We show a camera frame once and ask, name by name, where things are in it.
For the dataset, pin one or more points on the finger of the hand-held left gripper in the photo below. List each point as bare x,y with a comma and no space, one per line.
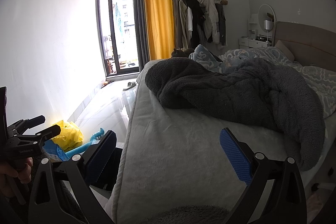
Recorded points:
31,121
48,133

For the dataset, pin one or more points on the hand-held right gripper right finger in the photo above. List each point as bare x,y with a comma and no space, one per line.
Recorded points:
235,155

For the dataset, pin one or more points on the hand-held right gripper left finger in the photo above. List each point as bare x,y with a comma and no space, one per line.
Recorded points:
101,158

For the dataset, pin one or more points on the person's left hand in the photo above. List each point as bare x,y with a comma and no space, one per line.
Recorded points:
8,170

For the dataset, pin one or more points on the blue paper bag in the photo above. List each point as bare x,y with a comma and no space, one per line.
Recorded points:
53,151

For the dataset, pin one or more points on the person's left leg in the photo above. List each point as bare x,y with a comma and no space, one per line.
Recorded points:
38,158

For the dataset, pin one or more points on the person's leg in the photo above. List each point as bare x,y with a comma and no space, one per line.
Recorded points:
189,216
38,158

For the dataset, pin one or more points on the yellow plastic bag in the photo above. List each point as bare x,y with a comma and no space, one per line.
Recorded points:
69,134

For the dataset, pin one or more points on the teal foam toy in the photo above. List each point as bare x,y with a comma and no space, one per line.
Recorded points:
81,146

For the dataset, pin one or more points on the grey fleece blanket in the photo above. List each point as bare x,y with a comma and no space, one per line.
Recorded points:
236,92

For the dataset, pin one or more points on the small brown object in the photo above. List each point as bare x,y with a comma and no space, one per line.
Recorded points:
106,83

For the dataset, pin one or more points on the person's right leg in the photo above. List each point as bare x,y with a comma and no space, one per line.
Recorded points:
189,216

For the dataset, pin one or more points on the grey plastic slipper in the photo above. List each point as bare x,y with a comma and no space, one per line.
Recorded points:
130,85

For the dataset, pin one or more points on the white spotted rug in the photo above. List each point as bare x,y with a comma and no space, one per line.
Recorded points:
321,179

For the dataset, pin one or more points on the blue cloud print duvet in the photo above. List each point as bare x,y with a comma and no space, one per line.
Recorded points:
317,82

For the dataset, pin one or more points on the white dressing table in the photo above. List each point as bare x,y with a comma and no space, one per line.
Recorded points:
249,43

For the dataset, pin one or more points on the beige pillow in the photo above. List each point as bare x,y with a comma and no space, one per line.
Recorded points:
284,49

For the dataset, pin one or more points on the grey cat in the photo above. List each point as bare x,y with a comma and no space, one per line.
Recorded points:
179,52

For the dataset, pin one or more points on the black framed glass door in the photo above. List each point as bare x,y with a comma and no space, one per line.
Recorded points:
101,16

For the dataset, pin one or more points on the white desktop organizer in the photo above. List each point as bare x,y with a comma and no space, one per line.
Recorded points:
252,27

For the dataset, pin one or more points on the grey hanging garment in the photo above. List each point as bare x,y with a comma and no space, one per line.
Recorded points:
222,22

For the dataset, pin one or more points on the beige bed headboard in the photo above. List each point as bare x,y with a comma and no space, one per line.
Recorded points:
309,40

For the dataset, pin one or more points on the white jacket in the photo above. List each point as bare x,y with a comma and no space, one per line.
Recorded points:
210,19

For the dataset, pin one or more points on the beige coat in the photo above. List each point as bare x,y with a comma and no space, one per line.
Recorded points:
183,24

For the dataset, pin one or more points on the round white mirror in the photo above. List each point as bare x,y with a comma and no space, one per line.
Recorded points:
262,14

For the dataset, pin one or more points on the black jacket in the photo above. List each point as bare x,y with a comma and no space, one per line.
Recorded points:
195,16

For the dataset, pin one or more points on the yellow curtain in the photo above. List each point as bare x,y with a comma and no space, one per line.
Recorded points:
157,3

